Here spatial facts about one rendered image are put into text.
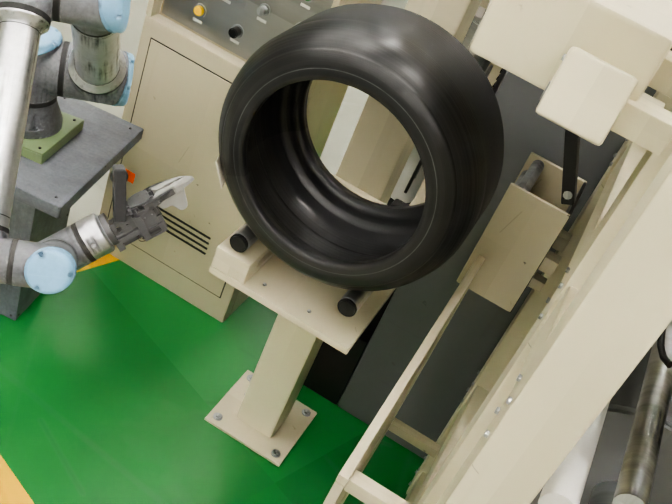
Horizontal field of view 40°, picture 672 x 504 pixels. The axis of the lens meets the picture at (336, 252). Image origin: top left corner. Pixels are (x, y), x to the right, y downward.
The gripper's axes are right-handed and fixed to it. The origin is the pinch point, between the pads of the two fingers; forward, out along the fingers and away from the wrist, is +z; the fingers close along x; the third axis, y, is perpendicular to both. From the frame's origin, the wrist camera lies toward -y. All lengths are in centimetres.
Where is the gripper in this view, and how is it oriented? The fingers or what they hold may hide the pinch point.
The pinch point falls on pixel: (186, 177)
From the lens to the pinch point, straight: 197.6
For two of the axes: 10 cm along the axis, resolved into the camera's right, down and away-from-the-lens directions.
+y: 3.8, 8.0, 4.7
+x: 3.0, 3.7, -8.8
